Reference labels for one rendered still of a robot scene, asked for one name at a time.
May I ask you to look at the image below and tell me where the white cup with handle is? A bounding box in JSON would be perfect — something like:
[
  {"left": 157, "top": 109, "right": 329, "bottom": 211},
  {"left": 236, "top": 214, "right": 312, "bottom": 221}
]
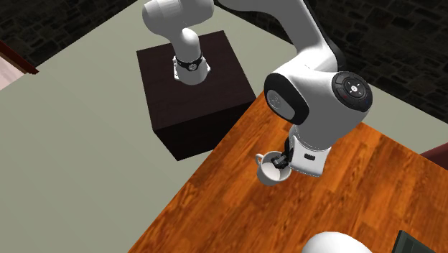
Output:
[{"left": 254, "top": 151, "right": 292, "bottom": 187}]

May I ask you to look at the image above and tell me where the dark grey flat object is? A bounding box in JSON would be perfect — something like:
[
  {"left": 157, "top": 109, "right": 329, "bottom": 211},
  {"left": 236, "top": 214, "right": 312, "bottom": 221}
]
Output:
[{"left": 391, "top": 230, "right": 439, "bottom": 253}]

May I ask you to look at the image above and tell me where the dark red furniture piece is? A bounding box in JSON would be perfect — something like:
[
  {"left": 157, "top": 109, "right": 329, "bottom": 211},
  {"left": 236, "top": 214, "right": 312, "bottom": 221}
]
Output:
[{"left": 419, "top": 142, "right": 448, "bottom": 173}]

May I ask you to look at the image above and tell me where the white rounded object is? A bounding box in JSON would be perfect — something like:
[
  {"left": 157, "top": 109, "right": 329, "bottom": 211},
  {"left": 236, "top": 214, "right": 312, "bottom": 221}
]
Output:
[{"left": 302, "top": 231, "right": 374, "bottom": 253}]

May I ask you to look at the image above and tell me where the red wooden frame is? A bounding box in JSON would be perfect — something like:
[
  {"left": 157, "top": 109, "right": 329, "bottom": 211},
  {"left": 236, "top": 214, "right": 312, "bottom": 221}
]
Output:
[{"left": 0, "top": 40, "right": 39, "bottom": 76}]

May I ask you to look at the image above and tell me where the dark brown robot stand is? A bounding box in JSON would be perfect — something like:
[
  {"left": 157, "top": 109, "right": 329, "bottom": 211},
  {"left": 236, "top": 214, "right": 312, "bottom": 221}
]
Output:
[{"left": 136, "top": 30, "right": 258, "bottom": 162}]

